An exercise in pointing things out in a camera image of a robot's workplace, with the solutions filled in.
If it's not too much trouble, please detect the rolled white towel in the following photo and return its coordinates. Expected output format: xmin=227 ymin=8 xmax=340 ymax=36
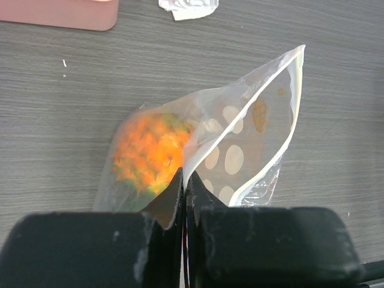
xmin=158 ymin=0 xmax=219 ymax=21

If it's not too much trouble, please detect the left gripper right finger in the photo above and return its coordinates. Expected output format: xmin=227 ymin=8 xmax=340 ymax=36
xmin=186 ymin=173 xmax=364 ymax=287

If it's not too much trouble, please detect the pink compartment tray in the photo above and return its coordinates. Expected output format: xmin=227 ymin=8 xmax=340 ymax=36
xmin=1 ymin=0 xmax=119 ymax=31

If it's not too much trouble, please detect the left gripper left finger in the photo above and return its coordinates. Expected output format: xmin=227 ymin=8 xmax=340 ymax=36
xmin=1 ymin=170 xmax=183 ymax=287

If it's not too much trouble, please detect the orange fake pineapple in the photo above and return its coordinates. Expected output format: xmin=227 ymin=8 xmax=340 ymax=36
xmin=112 ymin=113 xmax=194 ymax=212

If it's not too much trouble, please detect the polka dot zip top bag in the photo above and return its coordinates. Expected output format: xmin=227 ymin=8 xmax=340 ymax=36
xmin=92 ymin=45 xmax=305 ymax=212

